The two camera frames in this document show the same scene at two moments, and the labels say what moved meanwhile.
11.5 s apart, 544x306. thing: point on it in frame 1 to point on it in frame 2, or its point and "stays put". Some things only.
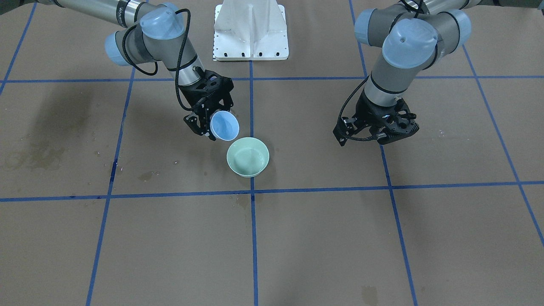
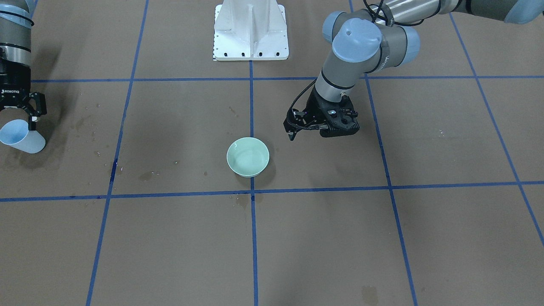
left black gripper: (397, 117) to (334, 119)
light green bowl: (247, 157) stays put
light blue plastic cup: (224, 125) to (15, 133)
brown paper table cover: (109, 197) stays put
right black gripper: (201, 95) to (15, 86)
